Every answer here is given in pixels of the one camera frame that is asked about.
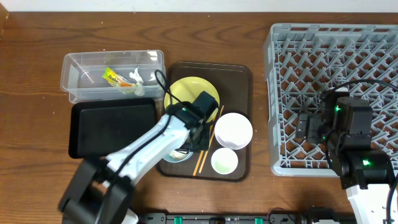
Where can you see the white bowl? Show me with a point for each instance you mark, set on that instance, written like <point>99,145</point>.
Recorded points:
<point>233,131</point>

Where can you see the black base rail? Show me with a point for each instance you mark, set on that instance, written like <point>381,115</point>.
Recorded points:
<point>274,216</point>

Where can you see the wooden chopstick right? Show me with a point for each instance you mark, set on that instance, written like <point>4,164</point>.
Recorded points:
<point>210,141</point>

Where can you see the rice leftovers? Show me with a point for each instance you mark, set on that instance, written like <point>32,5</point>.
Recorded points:
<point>176,155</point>

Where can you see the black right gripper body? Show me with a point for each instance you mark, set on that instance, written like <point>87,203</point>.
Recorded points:
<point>314,120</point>

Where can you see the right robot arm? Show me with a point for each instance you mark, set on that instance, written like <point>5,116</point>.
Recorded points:
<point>366,174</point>

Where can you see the green snack wrapper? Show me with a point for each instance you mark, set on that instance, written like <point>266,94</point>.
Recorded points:
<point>117,81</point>

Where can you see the clear plastic bin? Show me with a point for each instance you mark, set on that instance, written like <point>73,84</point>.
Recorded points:
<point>82,74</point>

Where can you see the pale green cup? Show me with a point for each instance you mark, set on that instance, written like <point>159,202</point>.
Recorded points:
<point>224,161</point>

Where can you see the grey dishwasher rack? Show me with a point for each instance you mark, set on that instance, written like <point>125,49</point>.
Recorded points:
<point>303,60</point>

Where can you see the wooden chopstick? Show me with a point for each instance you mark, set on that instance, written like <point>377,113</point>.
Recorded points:
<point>210,141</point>
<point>195,172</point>

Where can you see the yellow plate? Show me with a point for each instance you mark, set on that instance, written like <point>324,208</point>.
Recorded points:
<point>189,88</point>

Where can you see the white tissue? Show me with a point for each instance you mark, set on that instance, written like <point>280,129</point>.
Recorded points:
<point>139,82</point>

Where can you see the black waste tray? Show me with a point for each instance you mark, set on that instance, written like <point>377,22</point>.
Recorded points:
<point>99,128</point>

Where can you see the dark brown serving tray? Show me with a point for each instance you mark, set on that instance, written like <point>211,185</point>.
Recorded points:
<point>234,85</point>

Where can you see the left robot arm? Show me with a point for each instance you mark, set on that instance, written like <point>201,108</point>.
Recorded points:
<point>101,189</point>

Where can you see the wooden chopstick left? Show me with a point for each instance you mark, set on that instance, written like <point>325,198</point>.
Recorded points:
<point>195,172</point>

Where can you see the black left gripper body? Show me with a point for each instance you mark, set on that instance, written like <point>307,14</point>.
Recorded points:
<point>203,144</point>

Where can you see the light blue bowl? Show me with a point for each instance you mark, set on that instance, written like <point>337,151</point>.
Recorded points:
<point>169,159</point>

